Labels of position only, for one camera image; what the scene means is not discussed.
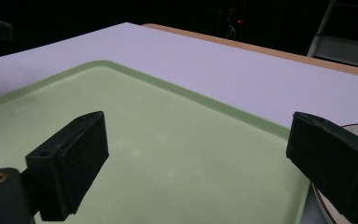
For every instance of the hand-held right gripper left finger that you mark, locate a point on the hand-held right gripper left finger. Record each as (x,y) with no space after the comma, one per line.
(71,161)

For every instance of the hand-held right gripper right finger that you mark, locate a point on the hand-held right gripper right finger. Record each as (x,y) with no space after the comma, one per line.
(335,161)

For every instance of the light green plastic tray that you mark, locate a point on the light green plastic tray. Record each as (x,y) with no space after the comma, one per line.
(174,137)

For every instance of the metal stand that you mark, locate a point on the metal stand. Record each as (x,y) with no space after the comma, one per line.
(343,49)

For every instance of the dark device with red light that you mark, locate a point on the dark device with red light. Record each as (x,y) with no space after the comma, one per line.
(239,21)

